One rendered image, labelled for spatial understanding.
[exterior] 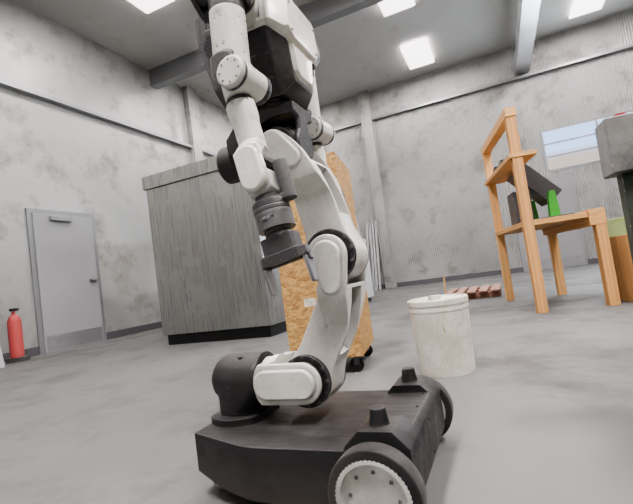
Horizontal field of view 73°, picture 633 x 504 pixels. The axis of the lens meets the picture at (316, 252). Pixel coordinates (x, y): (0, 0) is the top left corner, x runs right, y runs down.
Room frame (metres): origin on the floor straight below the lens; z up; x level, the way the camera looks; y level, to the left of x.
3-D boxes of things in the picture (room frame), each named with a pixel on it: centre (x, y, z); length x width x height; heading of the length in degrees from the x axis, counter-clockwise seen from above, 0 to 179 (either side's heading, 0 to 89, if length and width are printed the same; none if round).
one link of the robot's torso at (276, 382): (1.25, 0.09, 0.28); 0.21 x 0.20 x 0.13; 67
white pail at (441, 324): (2.19, -0.58, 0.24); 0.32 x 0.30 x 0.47; 157
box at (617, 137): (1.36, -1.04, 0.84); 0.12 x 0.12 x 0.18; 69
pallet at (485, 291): (6.00, -2.11, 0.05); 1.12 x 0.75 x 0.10; 154
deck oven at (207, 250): (5.33, 1.03, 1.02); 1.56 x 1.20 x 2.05; 67
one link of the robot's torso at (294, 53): (1.25, 0.09, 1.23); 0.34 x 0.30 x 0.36; 157
